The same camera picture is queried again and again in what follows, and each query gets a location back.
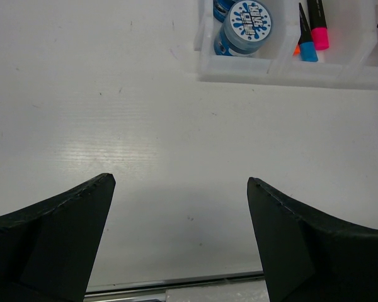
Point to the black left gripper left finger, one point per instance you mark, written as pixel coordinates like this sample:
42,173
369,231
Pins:
47,250

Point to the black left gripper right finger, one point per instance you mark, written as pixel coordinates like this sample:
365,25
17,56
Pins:
308,255

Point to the pink highlighter with black cap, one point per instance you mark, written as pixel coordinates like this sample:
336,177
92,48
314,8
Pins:
318,26

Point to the blue highlighter with black cap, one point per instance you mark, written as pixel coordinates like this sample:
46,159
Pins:
306,44

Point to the orange highlighter with black cap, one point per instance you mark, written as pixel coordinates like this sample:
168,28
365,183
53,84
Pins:
297,51

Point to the blue cleaning gel jar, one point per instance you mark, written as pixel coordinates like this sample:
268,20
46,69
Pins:
221,8
246,28

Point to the clear three-compartment plastic organizer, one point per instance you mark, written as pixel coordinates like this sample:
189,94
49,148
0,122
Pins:
351,62

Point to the silver metal table rail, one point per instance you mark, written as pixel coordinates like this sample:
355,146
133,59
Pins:
156,290

